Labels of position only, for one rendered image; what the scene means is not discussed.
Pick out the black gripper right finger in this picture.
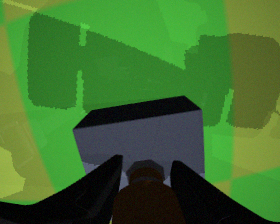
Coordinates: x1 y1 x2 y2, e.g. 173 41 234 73
171 161 280 224

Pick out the orange cylinder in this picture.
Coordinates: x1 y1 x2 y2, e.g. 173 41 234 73
111 180 187 224

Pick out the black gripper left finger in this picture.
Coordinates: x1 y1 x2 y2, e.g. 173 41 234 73
0 155 123 224

